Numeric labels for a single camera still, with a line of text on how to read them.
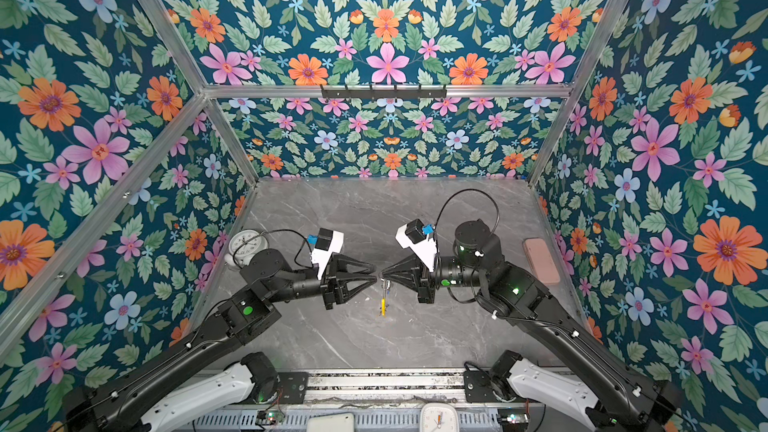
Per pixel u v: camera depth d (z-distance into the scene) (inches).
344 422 26.5
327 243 20.6
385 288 22.6
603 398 15.4
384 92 35.8
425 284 19.4
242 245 37.8
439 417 26.6
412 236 19.2
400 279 22.2
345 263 23.0
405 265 21.8
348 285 22.2
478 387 28.9
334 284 21.1
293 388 28.9
